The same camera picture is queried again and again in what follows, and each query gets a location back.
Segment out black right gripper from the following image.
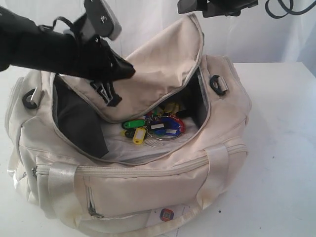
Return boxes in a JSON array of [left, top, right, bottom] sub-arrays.
[[177, 0, 259, 17]]

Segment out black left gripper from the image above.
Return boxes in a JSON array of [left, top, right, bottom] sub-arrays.
[[38, 17, 136, 107]]

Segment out colourful key tag bunch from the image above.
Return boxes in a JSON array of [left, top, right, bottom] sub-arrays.
[[121, 102, 186, 145]]

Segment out cream white duffel bag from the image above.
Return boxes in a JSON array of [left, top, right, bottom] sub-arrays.
[[4, 14, 251, 237]]

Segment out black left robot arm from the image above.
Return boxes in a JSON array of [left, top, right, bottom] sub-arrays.
[[0, 0, 135, 107]]

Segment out dark grey folded cloth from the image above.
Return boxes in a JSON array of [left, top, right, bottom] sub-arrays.
[[52, 76, 109, 158]]

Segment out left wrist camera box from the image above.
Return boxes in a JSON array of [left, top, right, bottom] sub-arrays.
[[84, 0, 122, 41]]

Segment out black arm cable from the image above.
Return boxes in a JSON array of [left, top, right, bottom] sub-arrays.
[[265, 0, 316, 19]]

